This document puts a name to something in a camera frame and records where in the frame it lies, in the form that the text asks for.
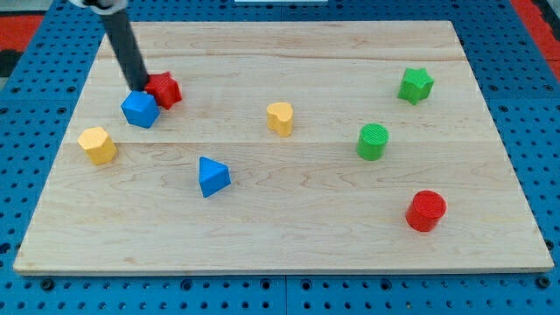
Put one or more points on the white rod mount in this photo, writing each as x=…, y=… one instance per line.
x=102, y=7

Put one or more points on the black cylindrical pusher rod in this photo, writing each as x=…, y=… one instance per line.
x=123, y=41

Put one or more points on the red star block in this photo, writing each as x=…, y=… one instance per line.
x=164, y=89

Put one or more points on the yellow heart block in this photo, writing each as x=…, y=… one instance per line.
x=280, y=118

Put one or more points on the green star block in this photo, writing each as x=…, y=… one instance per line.
x=415, y=85

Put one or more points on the blue cube block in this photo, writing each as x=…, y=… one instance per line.
x=140, y=109

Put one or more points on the yellow hexagon block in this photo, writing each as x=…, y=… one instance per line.
x=98, y=145

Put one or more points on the blue triangle block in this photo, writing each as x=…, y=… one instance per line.
x=213, y=176

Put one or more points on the wooden board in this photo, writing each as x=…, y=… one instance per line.
x=302, y=204

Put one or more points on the green cylinder block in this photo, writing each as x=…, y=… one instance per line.
x=372, y=141

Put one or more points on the red cylinder block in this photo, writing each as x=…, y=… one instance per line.
x=425, y=210

